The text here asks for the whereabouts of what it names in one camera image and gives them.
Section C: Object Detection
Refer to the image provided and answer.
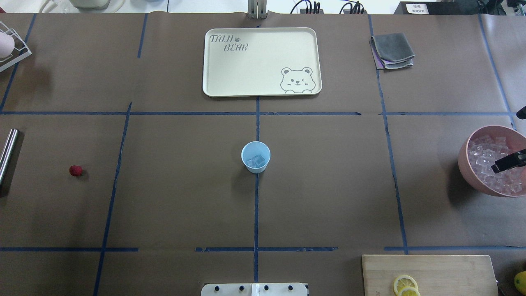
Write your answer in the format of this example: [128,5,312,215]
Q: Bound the clear ice cubes pile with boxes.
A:
[468,134,525,195]

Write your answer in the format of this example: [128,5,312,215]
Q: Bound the ice cubes in cup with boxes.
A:
[245,154,267,169]

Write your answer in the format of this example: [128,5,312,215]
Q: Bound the light blue plastic cup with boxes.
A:
[240,141,271,174]

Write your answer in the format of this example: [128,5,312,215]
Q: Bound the pink plastic cup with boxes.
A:
[0,32,15,59]

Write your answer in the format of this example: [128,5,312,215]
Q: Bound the pink bowl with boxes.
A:
[458,125,525,197]

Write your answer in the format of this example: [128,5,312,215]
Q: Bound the bamboo cutting board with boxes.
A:
[361,254,498,296]

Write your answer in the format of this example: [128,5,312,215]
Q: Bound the grey folded cloth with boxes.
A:
[369,32,415,70]

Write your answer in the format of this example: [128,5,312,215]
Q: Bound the purple folded cloth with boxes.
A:
[371,45,385,70]

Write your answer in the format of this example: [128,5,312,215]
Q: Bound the lemon slices stack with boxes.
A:
[392,274,421,296]

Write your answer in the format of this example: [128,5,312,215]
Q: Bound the cream bear serving tray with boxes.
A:
[202,28,323,97]

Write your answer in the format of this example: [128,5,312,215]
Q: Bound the red strawberry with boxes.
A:
[68,165,83,177]

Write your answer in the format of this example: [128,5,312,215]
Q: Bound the steel muddler with black tip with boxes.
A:
[0,129,20,184]

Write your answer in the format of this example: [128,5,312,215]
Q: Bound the aluminium frame post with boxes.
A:
[247,0,268,19]

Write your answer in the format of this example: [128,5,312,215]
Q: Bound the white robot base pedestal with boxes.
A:
[201,282,309,296]

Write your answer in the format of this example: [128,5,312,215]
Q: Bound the white wire cup rack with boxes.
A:
[0,22,32,72]

